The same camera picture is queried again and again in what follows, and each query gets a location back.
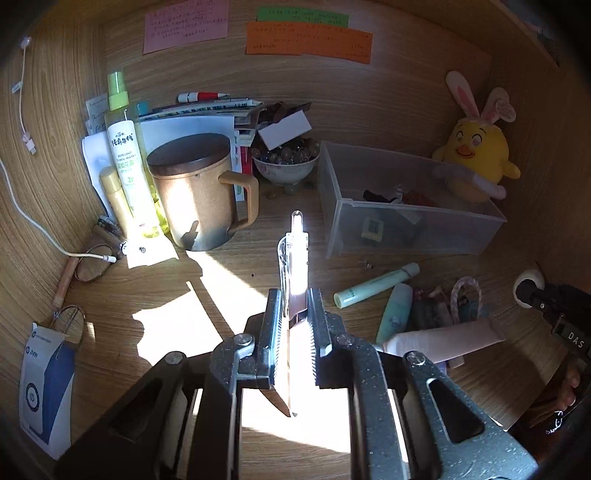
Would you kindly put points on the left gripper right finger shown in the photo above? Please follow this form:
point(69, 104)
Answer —
point(407, 419)

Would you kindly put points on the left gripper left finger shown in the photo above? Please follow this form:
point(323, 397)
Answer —
point(182, 404)

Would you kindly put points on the teal small tube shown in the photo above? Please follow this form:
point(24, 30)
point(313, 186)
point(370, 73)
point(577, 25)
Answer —
point(396, 313)

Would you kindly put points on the clear white pen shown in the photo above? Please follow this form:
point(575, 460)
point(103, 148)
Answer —
point(292, 253)

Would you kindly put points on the pale green tube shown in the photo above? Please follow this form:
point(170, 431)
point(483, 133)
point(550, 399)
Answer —
point(363, 291)

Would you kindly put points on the black cylindrical tube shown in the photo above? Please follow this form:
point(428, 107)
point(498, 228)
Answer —
point(430, 310)

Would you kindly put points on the black dropper bottle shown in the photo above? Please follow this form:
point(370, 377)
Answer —
point(371, 196)

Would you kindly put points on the person right hand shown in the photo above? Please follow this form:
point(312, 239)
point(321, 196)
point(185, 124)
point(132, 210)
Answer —
point(559, 394)

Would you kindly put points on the brown mug with lid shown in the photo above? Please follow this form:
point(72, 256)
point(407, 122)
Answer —
point(204, 201)

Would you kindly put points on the eyeglasses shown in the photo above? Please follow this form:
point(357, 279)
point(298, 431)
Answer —
point(69, 317)

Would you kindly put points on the yellow chick plush toy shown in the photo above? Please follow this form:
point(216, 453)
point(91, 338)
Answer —
point(477, 146)

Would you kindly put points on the blue white paper carton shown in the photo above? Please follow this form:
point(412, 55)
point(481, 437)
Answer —
point(45, 390)

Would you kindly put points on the bowl of glass marbles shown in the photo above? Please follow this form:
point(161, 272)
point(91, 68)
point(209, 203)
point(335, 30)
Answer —
point(287, 164)

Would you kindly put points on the clear plastic storage bin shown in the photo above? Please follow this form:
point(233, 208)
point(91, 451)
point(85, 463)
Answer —
point(455, 227)

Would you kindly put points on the beige small bottle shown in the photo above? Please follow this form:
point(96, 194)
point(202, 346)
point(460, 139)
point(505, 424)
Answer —
point(112, 187)

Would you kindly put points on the stack of books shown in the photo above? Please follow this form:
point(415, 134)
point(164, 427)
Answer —
point(239, 125)

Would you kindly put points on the white small box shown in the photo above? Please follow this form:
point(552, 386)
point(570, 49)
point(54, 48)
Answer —
point(287, 129)

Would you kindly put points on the red white marker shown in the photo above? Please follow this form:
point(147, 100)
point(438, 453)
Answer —
point(191, 97)

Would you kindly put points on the green spray bottle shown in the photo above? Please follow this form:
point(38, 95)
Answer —
point(125, 151)

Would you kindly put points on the orange sticky note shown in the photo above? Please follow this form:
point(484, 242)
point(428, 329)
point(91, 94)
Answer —
point(296, 39)

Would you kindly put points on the pink sticky note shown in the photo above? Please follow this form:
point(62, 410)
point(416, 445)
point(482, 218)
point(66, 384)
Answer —
point(185, 23)

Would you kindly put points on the green sticky note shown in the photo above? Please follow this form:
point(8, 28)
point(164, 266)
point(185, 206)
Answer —
point(302, 15)

